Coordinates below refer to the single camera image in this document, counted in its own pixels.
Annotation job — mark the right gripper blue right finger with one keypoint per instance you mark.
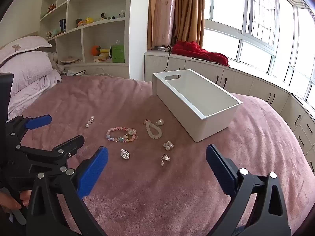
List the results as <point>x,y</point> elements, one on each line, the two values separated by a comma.
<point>222,169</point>

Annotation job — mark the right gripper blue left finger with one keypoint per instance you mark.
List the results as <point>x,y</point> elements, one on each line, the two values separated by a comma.
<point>89,171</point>

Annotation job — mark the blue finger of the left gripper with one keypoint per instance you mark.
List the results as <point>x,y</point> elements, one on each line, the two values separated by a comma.
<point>38,122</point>

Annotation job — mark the four pearl cluster brooch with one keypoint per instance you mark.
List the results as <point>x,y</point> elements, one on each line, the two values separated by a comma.
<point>168,145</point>

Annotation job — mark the white pearl shell pendant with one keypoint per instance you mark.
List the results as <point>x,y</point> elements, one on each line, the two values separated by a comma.
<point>160,122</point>

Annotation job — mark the person's left hand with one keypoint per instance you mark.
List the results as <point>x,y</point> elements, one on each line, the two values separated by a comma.
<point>9,203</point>

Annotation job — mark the silver oval pendant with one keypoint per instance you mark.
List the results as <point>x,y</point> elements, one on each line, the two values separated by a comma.
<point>125,154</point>

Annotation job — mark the silver starburst brooch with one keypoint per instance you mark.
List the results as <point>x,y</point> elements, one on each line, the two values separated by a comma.
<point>164,158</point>

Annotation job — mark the pink bed blanket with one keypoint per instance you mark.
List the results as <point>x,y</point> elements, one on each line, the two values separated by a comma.
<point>140,197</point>

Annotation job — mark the white plastic storage bin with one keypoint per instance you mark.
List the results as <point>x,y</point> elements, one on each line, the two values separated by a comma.
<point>202,107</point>

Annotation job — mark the pink pillow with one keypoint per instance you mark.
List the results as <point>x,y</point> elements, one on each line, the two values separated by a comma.
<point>22,45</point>

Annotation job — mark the orange plush toy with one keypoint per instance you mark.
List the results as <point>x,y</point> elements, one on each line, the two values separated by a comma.
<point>95,50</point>

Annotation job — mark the window seat cabinet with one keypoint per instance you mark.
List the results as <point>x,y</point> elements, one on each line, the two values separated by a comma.
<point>298,114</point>

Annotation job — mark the green box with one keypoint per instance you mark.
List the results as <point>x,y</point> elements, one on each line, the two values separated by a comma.
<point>117,53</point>

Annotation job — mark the white bookshelf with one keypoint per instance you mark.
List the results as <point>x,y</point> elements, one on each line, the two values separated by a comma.
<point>62,23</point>

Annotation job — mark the yellow duck plush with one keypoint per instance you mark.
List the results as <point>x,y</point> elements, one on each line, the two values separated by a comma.
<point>89,20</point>

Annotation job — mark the red blanket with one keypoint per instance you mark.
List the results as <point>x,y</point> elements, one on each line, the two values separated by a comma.
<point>194,50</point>

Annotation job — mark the pink suitcase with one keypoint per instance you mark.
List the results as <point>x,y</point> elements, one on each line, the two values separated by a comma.
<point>163,23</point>

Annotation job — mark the brown curtain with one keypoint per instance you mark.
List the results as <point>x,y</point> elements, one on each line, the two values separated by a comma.
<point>188,25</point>

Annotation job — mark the pearl string earring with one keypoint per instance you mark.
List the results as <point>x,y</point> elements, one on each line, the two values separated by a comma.
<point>90,121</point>

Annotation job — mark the white window frame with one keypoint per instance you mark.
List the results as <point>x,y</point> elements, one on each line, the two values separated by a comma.
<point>275,37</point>

